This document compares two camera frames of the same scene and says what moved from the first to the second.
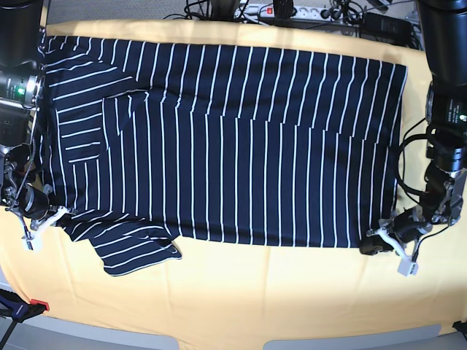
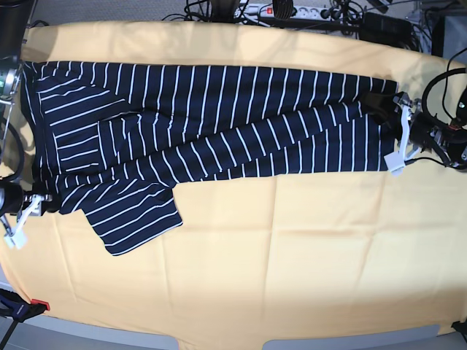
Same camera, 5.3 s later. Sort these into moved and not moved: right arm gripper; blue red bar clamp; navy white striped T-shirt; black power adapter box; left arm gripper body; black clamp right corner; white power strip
Moved: right arm gripper; navy white striped T-shirt; left arm gripper body
Not moved: black clamp right corner; blue red bar clamp; black power adapter box; white power strip
